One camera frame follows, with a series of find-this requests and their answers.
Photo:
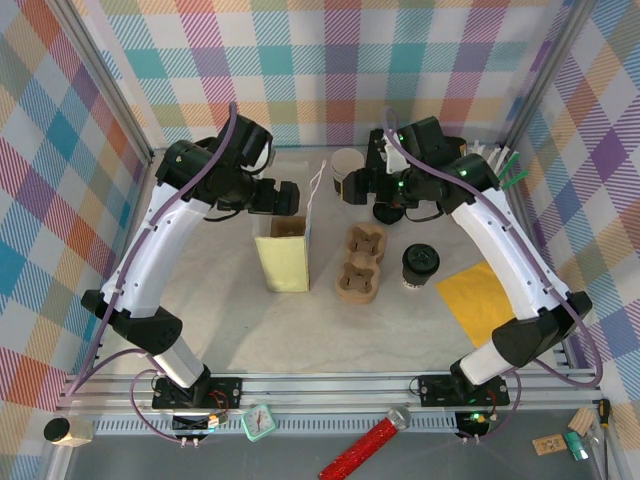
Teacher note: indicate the white paper bag yellow front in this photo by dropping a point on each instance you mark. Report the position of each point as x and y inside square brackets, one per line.
[280, 265]

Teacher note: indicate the black takeout coffee cup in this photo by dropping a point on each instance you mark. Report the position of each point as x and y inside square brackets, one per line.
[415, 281]

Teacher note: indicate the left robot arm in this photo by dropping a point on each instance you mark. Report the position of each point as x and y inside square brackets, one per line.
[150, 250]

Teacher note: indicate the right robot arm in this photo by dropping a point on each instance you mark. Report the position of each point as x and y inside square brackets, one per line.
[500, 250]

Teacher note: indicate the black paper cup white lettering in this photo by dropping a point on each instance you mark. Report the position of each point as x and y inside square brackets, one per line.
[338, 186]

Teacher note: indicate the nested paper cup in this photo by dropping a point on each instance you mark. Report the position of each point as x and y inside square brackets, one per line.
[347, 160]

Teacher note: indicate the black hard case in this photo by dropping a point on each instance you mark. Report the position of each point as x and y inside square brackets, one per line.
[375, 142]

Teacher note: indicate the yellow paper napkin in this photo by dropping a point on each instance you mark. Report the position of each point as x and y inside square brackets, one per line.
[465, 300]

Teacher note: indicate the teal alarm clock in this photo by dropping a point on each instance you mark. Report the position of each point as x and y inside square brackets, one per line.
[259, 422]

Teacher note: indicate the left electronics module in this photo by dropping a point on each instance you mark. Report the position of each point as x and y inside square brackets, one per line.
[190, 422]

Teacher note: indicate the electronics module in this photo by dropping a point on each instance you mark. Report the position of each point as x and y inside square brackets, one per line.
[190, 422]
[472, 420]

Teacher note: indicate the right electronics module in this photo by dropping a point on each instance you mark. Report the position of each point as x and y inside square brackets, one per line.
[472, 420]

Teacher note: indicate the red glitter microphone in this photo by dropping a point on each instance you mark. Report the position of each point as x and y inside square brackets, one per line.
[365, 445]

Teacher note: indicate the small wooden block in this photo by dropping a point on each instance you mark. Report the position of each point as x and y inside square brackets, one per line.
[581, 420]

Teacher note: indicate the black yellow screwdriver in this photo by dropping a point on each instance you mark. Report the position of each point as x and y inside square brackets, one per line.
[605, 412]

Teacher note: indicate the gold block black disc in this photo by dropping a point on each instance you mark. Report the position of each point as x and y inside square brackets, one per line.
[75, 431]

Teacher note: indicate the teal clip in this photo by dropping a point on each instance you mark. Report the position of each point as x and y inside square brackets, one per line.
[576, 444]

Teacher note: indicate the aluminium frame post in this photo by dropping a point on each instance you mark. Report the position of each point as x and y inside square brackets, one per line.
[547, 70]
[100, 75]

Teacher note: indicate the aluminium cross rail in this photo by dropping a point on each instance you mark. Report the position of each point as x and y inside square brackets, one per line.
[325, 387]

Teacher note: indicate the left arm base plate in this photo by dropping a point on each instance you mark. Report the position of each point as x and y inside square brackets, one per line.
[232, 385]

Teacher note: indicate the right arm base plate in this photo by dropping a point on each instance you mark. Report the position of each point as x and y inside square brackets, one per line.
[431, 387]

